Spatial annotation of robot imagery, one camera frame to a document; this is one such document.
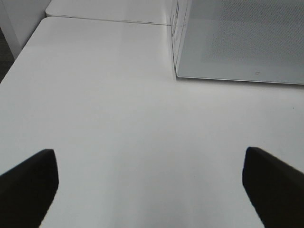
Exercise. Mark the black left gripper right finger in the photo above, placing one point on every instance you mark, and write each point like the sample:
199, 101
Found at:
275, 189

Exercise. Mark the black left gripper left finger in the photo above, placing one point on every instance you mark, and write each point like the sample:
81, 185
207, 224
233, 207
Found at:
28, 190

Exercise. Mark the white microwave door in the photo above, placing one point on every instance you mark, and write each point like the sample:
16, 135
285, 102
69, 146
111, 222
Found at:
244, 40

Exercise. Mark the white microwave oven body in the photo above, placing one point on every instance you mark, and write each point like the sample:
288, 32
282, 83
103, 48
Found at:
180, 11

